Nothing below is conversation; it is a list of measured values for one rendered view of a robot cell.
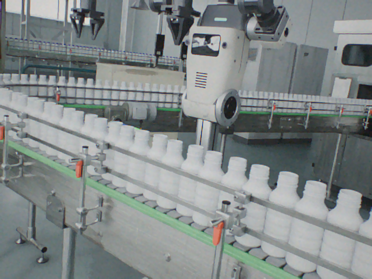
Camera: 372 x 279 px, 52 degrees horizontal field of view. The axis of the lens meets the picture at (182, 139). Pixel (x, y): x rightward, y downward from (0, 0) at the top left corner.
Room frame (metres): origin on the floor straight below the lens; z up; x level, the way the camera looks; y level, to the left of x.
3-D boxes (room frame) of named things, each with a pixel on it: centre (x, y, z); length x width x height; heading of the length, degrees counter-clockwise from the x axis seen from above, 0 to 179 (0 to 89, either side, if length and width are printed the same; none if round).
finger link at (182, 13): (1.11, 0.05, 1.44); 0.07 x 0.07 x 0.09; 49
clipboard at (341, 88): (4.52, -1.75, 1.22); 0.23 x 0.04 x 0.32; 32
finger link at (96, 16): (1.43, 0.38, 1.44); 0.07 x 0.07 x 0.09; 50
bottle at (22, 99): (1.39, 0.60, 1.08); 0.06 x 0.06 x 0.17
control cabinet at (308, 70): (7.70, -2.15, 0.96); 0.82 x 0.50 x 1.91; 122
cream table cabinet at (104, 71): (5.47, 0.70, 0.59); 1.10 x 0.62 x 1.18; 122
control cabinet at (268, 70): (7.23, -1.38, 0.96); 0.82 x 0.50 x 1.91; 122
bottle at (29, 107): (1.36, 0.55, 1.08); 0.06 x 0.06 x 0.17
